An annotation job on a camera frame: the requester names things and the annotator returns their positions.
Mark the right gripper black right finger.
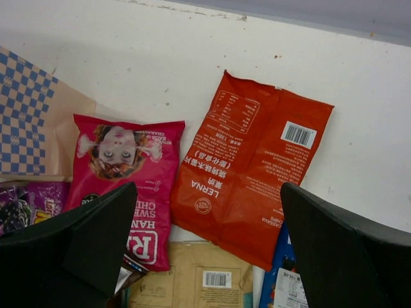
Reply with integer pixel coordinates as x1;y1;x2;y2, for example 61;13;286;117
281;183;410;307

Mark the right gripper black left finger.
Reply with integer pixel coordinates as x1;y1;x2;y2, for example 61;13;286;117
1;182;137;307

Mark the brown Kettle chips bag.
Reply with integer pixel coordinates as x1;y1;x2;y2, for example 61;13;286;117
114;252;149;295

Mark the pink hand cooked chips bag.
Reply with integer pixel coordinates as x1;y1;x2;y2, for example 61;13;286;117
64;114;186;272

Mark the blue checkered paper bag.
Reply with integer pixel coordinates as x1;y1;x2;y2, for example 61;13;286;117
1;47;96;181

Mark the orange Lerna cassava chips bag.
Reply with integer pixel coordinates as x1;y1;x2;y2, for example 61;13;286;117
170;72;333;271

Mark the blue Doritos bag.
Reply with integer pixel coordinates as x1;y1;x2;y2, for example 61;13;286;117
259;223;308;308

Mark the purple candy bag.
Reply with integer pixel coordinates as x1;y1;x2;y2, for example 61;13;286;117
1;181;70;235

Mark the tan kraft snack bag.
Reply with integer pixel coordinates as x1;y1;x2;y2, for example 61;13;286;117
124;242;253;307

